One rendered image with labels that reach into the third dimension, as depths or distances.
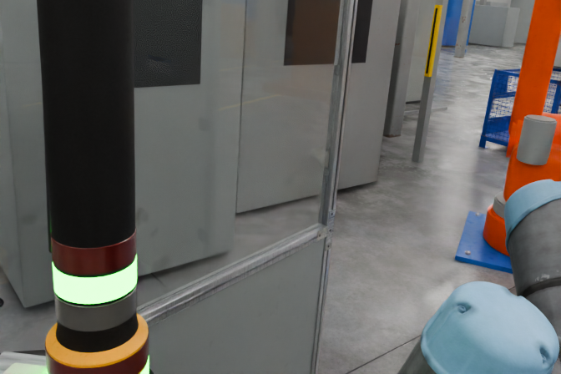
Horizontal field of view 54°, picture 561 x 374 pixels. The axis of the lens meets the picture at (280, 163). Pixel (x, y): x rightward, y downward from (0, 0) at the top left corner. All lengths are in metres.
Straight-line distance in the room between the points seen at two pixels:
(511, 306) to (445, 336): 0.05
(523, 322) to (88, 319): 0.27
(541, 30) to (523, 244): 3.66
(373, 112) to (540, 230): 4.46
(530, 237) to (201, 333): 1.12
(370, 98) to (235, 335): 3.51
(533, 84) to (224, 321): 3.14
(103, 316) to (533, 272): 0.35
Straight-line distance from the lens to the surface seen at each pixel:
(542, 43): 4.15
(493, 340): 0.37
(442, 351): 0.39
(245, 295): 1.58
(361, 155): 4.96
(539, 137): 3.93
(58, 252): 0.23
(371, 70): 4.80
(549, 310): 0.48
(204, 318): 1.48
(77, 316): 0.24
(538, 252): 0.50
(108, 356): 0.25
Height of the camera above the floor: 1.73
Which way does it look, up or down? 18 degrees down
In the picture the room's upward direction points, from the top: 4 degrees clockwise
